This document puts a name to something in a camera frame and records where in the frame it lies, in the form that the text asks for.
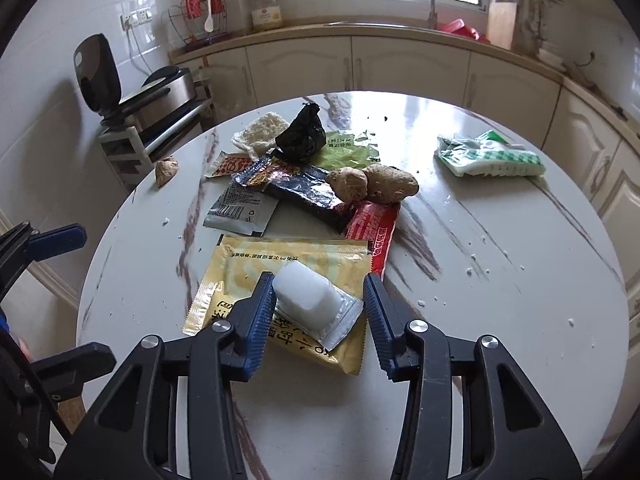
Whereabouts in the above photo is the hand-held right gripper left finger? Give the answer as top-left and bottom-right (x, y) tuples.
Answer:
(54, 271), (277, 480)

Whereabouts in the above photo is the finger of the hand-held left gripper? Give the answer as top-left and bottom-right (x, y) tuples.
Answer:
(30, 342), (117, 401)
(0, 222), (87, 306)

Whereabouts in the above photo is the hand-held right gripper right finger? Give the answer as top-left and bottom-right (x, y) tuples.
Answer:
(362, 272), (583, 480)

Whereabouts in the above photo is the white clear plastic sachet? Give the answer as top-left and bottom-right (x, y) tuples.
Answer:
(271, 264), (365, 352)

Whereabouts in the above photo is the black sauce packet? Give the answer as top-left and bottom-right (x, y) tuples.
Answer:
(234, 156), (357, 233)

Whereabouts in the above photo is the green checked wrapper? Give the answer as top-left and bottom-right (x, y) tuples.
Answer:
(436, 130), (546, 178)

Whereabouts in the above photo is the yellow sachet packet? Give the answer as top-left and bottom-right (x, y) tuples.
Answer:
(181, 234), (372, 377)

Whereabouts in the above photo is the red snack wrapper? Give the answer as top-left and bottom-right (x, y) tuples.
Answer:
(344, 200), (402, 281)

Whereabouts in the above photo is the silver sachet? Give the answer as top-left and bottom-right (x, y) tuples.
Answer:
(203, 182), (280, 237)

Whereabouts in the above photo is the small ginger piece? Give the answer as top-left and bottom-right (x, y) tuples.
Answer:
(154, 156), (180, 189)

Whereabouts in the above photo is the small red sachet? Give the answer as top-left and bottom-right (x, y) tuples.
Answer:
(205, 152), (273, 179)

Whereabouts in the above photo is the light green packet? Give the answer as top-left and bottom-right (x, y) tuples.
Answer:
(312, 130), (385, 172)

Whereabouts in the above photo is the steel rice cooker black lid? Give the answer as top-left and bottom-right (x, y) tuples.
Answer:
(73, 34), (196, 133)

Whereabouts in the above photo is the black plastic bag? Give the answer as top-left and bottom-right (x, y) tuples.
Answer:
(275, 102), (327, 164)

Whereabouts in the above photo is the red basin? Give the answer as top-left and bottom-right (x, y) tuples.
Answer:
(437, 19), (491, 43)

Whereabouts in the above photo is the glass jar white lid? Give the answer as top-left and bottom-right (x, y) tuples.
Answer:
(250, 0), (277, 31)

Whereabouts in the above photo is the wooden cutting board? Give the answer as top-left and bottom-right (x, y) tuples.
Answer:
(486, 2), (518, 51)

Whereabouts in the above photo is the wire basket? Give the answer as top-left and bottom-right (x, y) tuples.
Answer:
(167, 0), (232, 51)

